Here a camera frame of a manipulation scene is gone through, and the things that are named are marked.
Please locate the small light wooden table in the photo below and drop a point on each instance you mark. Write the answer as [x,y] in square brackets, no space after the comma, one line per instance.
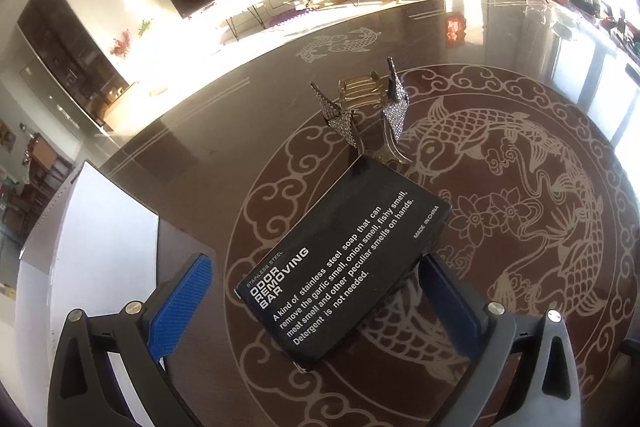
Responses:
[120,104]

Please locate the white board panel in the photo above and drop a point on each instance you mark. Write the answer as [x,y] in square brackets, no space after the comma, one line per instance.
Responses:
[100,232]

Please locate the brown patterned glass desktop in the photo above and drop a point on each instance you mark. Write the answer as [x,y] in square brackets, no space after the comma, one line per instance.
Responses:
[200,167]

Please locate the clear acrylic holder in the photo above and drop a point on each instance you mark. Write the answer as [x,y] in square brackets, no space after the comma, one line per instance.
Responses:
[547,14]

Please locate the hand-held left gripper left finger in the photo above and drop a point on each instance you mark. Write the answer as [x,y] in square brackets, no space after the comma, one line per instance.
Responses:
[182,302]

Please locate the silver rhinestone bow hair clip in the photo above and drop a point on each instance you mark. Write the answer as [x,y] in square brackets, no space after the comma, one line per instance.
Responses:
[340,122]

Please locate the dark glass cabinet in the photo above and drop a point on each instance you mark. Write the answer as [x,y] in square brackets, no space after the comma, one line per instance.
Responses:
[70,52]

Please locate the white television stand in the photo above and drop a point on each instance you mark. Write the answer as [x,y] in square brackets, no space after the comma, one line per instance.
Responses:
[270,2]

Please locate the brown wooden cabinet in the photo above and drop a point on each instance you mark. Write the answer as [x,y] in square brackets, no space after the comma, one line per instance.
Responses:
[47,159]

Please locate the red flower wall decoration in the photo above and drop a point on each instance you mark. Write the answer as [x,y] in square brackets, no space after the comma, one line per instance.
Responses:
[121,43]

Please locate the green leaf wall decoration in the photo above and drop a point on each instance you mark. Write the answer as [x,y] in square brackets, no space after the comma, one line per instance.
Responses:
[145,28]

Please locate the gold hair claw clip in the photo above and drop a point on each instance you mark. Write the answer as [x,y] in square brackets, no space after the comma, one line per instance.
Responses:
[357,87]

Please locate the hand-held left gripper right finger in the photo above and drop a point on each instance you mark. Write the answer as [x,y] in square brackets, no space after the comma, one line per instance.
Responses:
[450,302]

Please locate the black printed box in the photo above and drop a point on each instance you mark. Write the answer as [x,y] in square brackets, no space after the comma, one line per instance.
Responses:
[345,257]

